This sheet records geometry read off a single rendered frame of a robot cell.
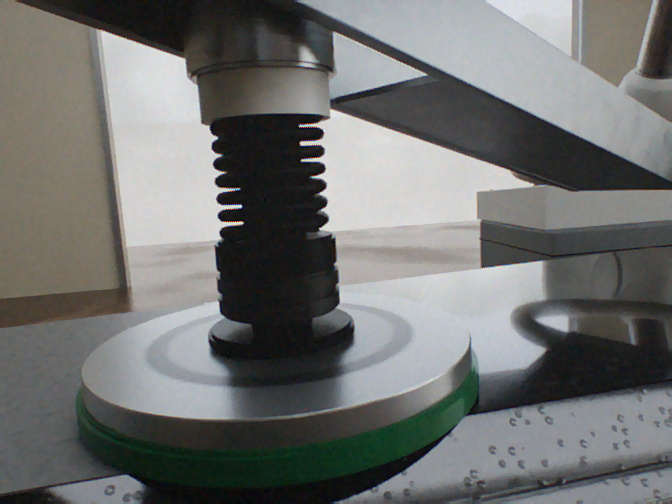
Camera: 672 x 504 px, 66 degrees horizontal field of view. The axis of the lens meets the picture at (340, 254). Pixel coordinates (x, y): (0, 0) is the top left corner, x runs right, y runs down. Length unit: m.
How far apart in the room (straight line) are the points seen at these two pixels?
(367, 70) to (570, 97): 0.14
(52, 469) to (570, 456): 0.23
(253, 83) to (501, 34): 0.16
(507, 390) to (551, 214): 1.13
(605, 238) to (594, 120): 1.03
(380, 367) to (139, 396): 0.11
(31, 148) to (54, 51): 0.88
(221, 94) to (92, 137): 5.15
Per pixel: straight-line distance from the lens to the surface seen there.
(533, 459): 0.28
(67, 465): 0.27
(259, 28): 0.26
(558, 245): 1.38
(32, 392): 0.37
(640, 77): 1.63
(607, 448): 0.30
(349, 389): 0.23
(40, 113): 5.54
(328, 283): 0.28
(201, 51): 0.28
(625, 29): 6.89
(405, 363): 0.25
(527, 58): 0.36
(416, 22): 0.29
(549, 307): 0.46
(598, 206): 1.48
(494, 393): 0.29
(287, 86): 0.27
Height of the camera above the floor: 0.97
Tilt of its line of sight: 9 degrees down
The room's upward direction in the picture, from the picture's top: 3 degrees counter-clockwise
